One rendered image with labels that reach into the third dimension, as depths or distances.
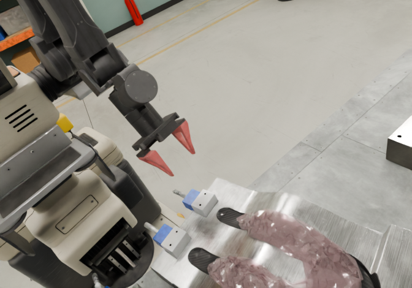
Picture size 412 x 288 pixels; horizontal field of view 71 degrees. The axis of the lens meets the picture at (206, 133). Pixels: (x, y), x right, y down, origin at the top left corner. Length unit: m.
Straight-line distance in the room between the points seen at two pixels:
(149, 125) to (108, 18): 5.24
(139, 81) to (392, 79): 0.80
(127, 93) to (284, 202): 0.37
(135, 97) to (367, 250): 0.47
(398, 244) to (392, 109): 0.48
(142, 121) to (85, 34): 0.18
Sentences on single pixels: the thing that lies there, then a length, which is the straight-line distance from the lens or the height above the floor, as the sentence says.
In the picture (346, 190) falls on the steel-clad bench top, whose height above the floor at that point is 0.80.
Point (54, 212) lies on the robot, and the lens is 0.91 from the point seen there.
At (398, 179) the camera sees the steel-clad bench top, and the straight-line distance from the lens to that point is 0.78.
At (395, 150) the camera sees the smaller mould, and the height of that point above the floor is 0.84.
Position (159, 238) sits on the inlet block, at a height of 0.87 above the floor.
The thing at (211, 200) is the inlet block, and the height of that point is 0.88.
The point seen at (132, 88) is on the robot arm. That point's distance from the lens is 0.50.
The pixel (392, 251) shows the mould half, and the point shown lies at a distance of 0.56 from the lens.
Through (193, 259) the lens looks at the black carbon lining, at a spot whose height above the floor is 0.85.
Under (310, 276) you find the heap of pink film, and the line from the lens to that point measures 0.55.
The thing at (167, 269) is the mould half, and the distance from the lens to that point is 0.67.
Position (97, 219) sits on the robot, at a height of 0.80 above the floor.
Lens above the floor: 1.40
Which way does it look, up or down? 38 degrees down
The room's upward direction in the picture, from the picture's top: 23 degrees counter-clockwise
